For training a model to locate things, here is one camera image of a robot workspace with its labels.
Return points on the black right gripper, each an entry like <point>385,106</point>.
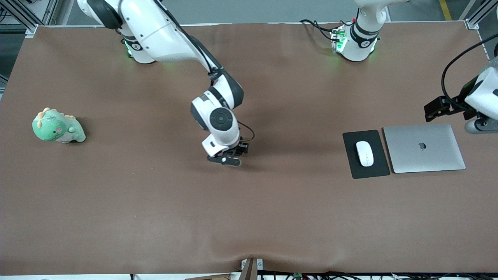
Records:
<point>236,147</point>

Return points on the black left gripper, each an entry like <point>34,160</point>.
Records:
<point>463,95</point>

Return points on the white computer mouse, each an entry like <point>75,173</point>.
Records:
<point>365,153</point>

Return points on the left arm base panel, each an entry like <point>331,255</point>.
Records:
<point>337,39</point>

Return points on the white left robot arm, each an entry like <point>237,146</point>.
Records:
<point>362,42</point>

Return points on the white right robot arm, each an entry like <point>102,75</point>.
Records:
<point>163,31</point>

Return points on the black mouse pad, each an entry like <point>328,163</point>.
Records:
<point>379,163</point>

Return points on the silver closed laptop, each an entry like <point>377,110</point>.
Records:
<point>408,155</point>

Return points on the brown table cover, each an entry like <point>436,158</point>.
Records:
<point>155,202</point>

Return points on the green dinosaur plush toy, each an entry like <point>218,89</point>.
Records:
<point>50,128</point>

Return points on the aluminium frame profile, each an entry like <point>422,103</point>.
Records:
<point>23,15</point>
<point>472,21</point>

